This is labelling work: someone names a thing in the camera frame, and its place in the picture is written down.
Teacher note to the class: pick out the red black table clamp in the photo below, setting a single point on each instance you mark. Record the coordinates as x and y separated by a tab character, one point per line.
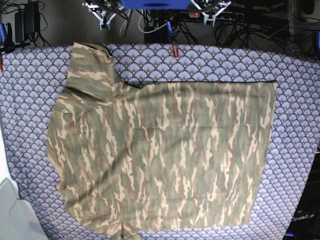
174	49

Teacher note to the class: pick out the white plastic bin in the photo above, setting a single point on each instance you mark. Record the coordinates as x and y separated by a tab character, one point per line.
18	220

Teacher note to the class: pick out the blue fan-pattern table cloth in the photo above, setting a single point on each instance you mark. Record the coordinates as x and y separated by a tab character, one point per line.
32	79

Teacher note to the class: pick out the camouflage T-shirt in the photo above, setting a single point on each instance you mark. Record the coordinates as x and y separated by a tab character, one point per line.
174	155

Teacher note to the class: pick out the black power adapter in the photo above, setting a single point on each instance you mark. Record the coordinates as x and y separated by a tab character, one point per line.
27	22

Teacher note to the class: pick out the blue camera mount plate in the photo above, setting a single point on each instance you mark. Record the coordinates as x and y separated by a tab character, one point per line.
156	4

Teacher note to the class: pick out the black OpenArm box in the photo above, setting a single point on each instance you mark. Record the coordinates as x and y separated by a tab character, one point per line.
305	224

